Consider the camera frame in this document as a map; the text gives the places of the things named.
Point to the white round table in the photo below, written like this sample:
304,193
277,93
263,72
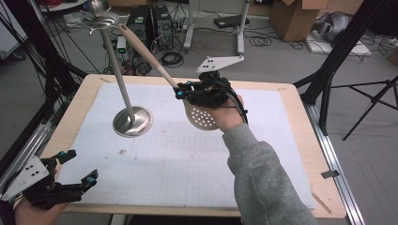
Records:
67,6

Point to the small white adapter box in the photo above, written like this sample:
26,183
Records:
121,43

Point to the white grid mat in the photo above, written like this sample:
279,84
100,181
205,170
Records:
175,162

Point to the black metal frame stand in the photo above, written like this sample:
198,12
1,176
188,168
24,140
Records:
341,47
47,68

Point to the black computer tower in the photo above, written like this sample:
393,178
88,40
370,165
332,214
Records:
139,22
162,26

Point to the black tripod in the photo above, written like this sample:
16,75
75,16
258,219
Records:
374,100

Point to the metal utensil stand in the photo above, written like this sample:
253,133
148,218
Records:
133,122

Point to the white flat board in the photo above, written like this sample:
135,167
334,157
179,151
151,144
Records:
359,49

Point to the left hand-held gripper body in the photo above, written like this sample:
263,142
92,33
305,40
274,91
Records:
28,176

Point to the black flat device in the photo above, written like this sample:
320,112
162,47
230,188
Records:
230,21

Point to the person's right hand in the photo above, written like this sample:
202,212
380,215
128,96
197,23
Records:
230,117

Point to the thin wooden strip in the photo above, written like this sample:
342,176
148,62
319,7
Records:
321,203

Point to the aluminium rail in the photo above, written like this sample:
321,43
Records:
22,153
331,150

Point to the large cardboard box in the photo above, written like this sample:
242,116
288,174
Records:
291,22

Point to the person's left hand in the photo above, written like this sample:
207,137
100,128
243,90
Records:
34,215

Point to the grey plastic appliance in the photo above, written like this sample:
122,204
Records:
334,26

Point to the white cabinet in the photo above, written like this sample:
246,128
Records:
9,34

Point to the dark grey tape piece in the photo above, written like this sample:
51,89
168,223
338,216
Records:
330,174

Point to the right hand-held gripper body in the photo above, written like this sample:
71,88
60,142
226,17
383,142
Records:
209,90

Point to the beige slotted spatula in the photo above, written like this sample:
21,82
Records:
200,120

